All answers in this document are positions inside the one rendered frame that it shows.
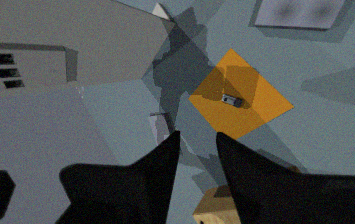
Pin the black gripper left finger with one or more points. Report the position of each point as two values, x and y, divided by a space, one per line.
147 183

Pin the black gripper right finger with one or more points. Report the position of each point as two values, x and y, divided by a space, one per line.
267 193

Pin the orange flat square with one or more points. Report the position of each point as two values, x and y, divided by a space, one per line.
233 76

